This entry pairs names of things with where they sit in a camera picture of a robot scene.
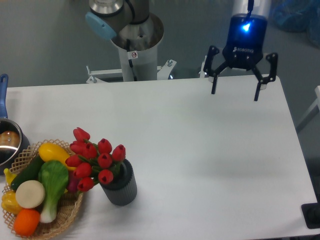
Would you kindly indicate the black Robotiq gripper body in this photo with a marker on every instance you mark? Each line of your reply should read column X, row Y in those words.
column 245, row 39

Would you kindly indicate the red tulip bouquet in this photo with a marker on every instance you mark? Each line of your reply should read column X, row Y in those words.
column 94, row 163

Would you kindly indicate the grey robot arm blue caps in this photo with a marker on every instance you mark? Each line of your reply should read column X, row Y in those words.
column 106, row 18

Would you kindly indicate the dark grey ribbed vase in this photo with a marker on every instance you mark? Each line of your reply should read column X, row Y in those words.
column 123, row 190

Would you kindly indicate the blue plastic bag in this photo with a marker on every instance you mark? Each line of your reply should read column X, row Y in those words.
column 298, row 16

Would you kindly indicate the black device at table edge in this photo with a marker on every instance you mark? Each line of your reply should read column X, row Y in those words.
column 311, row 214

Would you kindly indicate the yellow squash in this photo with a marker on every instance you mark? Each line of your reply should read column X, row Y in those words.
column 51, row 151

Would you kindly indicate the red radish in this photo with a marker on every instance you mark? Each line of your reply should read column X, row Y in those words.
column 73, row 182

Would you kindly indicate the green bok choy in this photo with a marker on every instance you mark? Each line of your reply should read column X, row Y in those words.
column 54, row 177

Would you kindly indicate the woven wicker basket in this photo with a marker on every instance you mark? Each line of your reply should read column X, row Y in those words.
column 67, row 208

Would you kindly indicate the green cucumber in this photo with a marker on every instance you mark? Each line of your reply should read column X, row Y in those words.
column 30, row 172

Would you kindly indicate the cream round bun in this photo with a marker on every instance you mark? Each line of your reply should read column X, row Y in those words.
column 30, row 194

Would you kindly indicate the yellow banana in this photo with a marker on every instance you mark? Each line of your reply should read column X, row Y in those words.
column 9, row 176

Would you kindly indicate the orange fruit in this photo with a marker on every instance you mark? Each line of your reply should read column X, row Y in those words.
column 26, row 222

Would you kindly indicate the yellow bell pepper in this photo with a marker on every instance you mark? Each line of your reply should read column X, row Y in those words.
column 9, row 202

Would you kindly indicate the white metal base frame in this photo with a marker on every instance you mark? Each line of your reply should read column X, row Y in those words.
column 164, row 72

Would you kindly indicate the white frame leg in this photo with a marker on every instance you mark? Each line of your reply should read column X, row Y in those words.
column 310, row 113

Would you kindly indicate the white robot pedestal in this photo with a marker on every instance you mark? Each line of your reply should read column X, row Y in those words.
column 137, row 46

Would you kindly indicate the blue handled saucepan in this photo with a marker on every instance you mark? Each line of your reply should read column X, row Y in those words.
column 12, row 139

